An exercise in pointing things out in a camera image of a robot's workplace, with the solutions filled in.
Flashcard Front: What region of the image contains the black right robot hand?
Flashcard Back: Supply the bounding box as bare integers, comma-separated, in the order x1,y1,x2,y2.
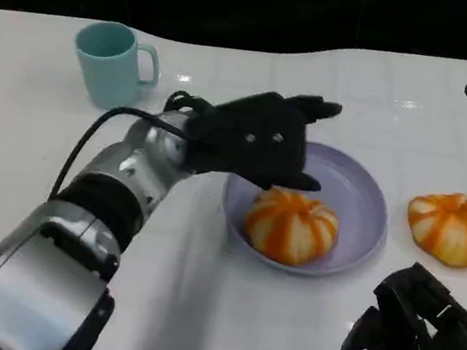
339,252,467,350

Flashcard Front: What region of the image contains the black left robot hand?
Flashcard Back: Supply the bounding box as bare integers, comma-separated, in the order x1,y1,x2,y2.
264,89,344,201

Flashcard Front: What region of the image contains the orange white toy bread roll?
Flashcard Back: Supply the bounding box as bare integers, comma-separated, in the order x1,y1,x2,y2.
240,184,344,272
400,186,467,270

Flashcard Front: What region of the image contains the lilac plate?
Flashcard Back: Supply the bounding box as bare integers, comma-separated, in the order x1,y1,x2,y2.
213,129,397,287

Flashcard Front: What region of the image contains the pale green mug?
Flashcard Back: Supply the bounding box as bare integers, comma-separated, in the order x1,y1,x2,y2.
65,17,167,117

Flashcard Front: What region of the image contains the short looped black cable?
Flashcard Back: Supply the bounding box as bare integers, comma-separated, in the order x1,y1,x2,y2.
162,88,216,122

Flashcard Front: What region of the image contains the long black arm cable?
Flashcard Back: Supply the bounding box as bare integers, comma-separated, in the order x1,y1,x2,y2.
49,97,195,219

